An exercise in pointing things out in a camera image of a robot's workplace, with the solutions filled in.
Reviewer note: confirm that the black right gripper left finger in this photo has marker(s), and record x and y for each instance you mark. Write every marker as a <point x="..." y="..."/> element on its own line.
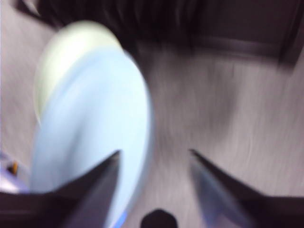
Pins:
<point x="71" y="206"/>

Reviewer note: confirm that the black plate rack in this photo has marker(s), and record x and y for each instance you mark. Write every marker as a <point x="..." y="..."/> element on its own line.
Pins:
<point x="166" y="19"/>

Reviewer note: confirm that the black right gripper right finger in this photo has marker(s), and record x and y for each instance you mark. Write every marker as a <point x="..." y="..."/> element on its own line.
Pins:
<point x="249" y="209"/>

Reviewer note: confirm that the pale green plate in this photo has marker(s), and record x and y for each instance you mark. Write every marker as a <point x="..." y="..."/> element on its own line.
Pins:
<point x="71" y="45"/>

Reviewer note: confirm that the light blue plate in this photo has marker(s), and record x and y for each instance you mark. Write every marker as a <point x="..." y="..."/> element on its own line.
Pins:
<point x="95" y="118"/>

